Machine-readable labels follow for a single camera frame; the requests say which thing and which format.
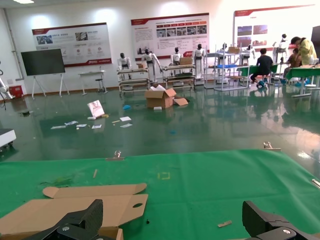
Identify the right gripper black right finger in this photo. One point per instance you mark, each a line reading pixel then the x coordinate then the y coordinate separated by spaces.
pixel 255 220

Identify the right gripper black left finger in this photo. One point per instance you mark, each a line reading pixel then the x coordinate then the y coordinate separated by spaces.
pixel 92 215

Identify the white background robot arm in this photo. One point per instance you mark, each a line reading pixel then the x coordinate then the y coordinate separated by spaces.
pixel 3 86

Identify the cardboard box with round hole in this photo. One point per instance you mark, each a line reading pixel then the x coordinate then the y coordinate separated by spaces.
pixel 50 212

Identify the small white box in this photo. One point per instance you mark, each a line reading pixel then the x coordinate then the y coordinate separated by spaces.
pixel 91 118

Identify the large open cardboard box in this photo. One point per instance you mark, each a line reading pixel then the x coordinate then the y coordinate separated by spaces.
pixel 156 101

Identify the red floor box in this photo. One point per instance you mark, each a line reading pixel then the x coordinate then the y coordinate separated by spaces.
pixel 16 91

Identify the small cardboard box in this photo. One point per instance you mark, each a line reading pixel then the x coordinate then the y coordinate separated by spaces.
pixel 140 66

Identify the medium cardboard box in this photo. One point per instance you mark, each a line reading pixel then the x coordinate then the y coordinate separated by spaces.
pixel 233 49
pixel 185 61

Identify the small wooden chip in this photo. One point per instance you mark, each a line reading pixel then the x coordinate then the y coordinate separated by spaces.
pixel 225 223

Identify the thin wooden stick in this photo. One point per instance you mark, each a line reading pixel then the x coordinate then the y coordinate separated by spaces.
pixel 95 173

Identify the green leaf scraps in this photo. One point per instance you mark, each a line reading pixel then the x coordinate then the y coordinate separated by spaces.
pixel 60 179

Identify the green table cloth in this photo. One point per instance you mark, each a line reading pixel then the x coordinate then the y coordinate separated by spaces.
pixel 200 187

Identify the clear plastic pouch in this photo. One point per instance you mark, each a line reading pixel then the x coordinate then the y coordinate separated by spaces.
pixel 58 127
pixel 71 123
pixel 96 126
pixel 81 125
pixel 125 125

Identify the yellow sponge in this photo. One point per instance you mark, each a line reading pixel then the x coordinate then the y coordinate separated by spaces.
pixel 105 116

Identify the white paper sheet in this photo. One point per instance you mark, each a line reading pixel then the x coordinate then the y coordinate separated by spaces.
pixel 125 119

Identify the blue crumpled cover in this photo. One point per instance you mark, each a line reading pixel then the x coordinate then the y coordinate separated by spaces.
pixel 126 107

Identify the white machine base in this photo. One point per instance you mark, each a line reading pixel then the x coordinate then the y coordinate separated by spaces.
pixel 6 136

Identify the dark floor object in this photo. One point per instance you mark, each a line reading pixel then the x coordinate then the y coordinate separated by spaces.
pixel 25 113

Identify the white foam block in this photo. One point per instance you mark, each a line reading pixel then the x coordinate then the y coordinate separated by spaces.
pixel 158 108

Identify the black stool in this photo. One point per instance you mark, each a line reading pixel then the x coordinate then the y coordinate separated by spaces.
pixel 99 80

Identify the flat cardboard piece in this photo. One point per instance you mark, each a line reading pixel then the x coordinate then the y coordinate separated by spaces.
pixel 181 101

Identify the small white table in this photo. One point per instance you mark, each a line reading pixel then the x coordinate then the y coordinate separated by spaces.
pixel 92 72

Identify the white foam sheets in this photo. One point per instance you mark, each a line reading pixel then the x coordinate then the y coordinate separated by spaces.
pixel 157 88

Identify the white round stool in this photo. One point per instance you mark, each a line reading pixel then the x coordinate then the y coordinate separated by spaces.
pixel 312 86

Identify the metal tube shelf rack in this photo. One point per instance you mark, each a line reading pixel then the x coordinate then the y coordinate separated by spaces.
pixel 132 70
pixel 178 67

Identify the green covered work table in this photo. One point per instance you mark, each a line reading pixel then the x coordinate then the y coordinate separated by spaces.
pixel 300 72
pixel 243 70

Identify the person in black shirt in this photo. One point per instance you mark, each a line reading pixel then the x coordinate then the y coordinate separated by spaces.
pixel 263 63

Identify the white humanoid robot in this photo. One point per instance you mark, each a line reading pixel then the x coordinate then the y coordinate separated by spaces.
pixel 282 46
pixel 199 53
pixel 223 53
pixel 177 57
pixel 124 61
pixel 149 58
pixel 247 53

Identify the black display on white stand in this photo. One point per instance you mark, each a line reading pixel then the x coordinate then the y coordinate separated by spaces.
pixel 42 62

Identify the tall white shelf rack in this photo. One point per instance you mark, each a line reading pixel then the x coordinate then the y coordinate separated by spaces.
pixel 226 53

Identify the person in yellow shirt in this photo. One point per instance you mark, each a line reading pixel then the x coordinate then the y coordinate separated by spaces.
pixel 307 50

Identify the black upright panel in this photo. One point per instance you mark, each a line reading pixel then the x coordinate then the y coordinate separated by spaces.
pixel 316 40

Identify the red-trimmed wall poster board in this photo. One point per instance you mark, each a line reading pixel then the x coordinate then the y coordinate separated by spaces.
pixel 150 32
pixel 75 37
pixel 275 20

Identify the white wall pipe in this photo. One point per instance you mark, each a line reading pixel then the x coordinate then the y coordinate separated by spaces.
pixel 15 51

